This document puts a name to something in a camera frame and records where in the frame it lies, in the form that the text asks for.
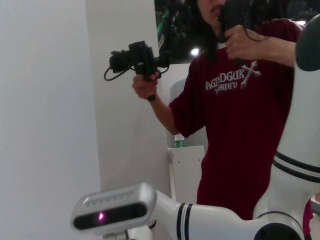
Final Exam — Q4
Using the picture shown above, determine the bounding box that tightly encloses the person's left hand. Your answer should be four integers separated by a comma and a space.
224, 24, 270, 61

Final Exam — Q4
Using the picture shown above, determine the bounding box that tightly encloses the person's right hand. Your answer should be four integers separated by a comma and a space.
131, 70, 162, 100

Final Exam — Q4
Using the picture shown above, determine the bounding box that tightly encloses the black teleoperation handle controller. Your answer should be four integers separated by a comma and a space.
216, 0, 258, 66
109, 40, 171, 102

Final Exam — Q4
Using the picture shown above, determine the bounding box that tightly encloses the person's right forearm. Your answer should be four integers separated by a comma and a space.
149, 96, 181, 137

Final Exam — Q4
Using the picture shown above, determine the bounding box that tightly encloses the person's left forearm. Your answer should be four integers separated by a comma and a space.
259, 34, 300, 68

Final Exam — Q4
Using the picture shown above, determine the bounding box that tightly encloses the bottle with green label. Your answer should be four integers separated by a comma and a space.
174, 133, 186, 149

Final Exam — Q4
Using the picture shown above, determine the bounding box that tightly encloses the green and black stand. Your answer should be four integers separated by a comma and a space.
156, 0, 176, 51

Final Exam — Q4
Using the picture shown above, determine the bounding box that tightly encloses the person in red shirt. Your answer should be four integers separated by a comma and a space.
168, 0, 315, 237

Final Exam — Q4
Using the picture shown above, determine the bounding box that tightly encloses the white cabinet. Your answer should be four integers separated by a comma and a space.
166, 144, 206, 201

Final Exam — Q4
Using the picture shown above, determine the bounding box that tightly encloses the black controller cable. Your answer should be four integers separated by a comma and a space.
103, 65, 137, 82

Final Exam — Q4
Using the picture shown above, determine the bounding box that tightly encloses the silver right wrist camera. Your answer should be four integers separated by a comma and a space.
71, 182, 158, 236

